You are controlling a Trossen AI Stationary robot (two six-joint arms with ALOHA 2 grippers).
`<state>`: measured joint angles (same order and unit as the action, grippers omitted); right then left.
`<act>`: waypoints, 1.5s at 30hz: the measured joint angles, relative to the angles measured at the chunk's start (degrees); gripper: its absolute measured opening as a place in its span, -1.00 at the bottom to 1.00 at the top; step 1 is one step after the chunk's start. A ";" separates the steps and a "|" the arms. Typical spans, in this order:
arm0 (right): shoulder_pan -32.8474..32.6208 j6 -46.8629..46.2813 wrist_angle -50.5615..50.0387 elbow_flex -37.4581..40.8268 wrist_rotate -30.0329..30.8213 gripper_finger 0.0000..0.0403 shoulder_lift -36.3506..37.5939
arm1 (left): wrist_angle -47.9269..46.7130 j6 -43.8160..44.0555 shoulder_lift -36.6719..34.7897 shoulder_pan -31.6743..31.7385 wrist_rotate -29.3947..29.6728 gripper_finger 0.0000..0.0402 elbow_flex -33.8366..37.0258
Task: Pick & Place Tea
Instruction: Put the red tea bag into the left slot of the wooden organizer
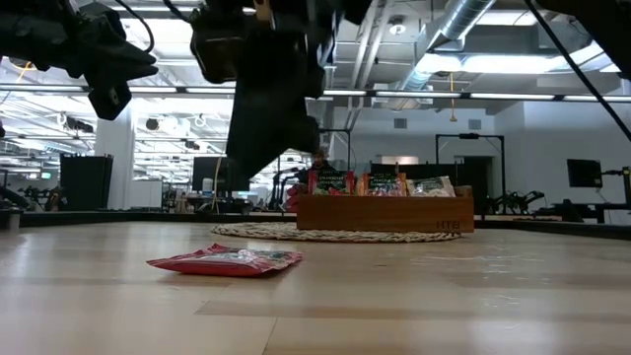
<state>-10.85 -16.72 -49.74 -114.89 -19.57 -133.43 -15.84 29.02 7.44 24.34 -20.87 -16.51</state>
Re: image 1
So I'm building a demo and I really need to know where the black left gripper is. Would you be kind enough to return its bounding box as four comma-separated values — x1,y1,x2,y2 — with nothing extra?
0,2,160,121

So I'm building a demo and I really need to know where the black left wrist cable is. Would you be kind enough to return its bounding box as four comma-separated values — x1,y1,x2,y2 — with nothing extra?
113,0,156,54

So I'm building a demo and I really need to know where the long light bar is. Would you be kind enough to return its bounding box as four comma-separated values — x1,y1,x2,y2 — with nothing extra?
0,84,631,104

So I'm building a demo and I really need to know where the silver ceiling duct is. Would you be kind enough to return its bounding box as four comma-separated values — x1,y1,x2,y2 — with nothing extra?
393,0,494,95

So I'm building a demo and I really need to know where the black metal rig frame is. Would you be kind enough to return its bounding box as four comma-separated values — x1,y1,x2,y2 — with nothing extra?
435,132,507,211
317,127,353,174

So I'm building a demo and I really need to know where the wooden tea box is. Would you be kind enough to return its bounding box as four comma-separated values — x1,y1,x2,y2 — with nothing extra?
296,184,475,235

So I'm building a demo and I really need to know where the black computer monitor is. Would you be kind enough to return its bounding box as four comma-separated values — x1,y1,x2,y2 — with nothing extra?
191,156,251,193
566,158,603,189

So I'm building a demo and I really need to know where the orange black tea packet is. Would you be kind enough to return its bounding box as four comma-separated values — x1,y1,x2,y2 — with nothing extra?
356,172,408,197

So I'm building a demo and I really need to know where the round woven placemat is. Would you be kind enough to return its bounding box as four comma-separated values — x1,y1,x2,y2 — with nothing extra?
210,222,462,245

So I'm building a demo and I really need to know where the yellow hanging cord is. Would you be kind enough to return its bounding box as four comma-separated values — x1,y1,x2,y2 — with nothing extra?
448,72,458,123

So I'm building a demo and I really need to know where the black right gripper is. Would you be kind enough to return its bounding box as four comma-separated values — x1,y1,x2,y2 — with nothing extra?
225,0,346,181

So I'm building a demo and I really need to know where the black background desk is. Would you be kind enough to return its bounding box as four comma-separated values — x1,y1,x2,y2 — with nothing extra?
550,199,631,226

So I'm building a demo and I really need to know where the person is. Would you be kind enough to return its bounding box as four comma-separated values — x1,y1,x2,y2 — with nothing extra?
301,147,338,184

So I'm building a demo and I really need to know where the black partition panel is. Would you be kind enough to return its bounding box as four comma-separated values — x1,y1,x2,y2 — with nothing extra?
59,153,114,212

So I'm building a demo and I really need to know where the white column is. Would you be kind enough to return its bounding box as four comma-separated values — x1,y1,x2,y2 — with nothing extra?
94,106,135,211

